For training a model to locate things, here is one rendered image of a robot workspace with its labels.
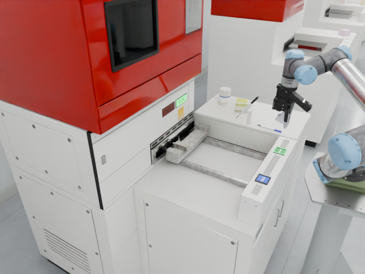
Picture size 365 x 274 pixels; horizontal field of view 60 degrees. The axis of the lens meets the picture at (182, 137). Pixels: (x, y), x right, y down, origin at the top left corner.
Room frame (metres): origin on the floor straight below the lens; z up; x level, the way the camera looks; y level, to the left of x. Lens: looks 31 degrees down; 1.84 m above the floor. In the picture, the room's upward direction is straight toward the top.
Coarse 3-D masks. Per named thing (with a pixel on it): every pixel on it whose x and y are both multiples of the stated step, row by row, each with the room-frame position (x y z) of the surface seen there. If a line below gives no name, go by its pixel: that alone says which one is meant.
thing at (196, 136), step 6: (192, 132) 1.64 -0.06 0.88; (198, 132) 1.64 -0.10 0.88; (204, 132) 1.64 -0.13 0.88; (186, 138) 1.57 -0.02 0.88; (192, 138) 1.57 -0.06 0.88; (198, 138) 1.57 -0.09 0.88; (204, 138) 1.61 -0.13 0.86; (192, 144) 1.51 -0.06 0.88; (198, 144) 1.55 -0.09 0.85; (180, 150) 1.45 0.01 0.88; (168, 156) 1.39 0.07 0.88; (174, 162) 1.37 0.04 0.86
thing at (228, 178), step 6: (180, 162) 1.39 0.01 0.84; (186, 162) 1.38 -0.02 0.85; (192, 168) 1.35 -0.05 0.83; (198, 168) 1.34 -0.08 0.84; (204, 168) 1.32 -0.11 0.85; (210, 174) 1.30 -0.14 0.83; (216, 174) 1.28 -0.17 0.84; (222, 174) 1.27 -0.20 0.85; (228, 180) 1.25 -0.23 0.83; (234, 180) 1.23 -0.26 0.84; (240, 180) 1.22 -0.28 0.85
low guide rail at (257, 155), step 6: (210, 138) 1.62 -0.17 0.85; (210, 144) 1.60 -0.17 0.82; (216, 144) 1.58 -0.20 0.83; (222, 144) 1.56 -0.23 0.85; (228, 144) 1.56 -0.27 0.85; (234, 150) 1.52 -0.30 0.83; (240, 150) 1.50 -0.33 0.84; (246, 150) 1.49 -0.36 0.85; (252, 156) 1.47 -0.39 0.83; (258, 156) 1.45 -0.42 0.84; (264, 156) 1.43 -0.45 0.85
